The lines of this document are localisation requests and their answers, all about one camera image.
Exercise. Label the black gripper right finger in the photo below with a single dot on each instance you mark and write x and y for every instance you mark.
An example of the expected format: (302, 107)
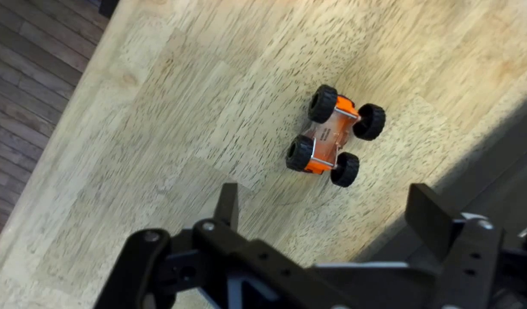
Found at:
(431, 222)

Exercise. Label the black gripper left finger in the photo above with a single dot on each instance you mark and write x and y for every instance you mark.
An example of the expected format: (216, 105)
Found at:
(227, 208)

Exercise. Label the small toy monster truck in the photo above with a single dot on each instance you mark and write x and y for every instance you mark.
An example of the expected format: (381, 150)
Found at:
(333, 121)

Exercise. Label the white kitchen island cart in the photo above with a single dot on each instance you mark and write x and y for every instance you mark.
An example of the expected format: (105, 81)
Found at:
(184, 96)

